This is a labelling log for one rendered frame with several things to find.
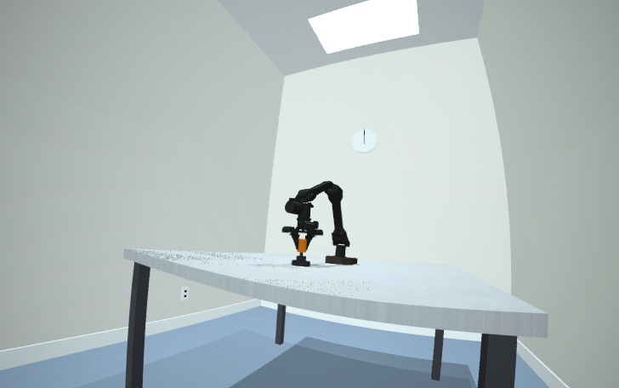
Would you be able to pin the orange knob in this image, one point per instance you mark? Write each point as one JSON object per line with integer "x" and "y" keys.
{"x": 302, "y": 245}

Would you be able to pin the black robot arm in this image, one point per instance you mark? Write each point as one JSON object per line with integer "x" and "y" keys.
{"x": 300, "y": 205}

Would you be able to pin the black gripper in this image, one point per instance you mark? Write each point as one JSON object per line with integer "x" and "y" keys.
{"x": 295, "y": 232}

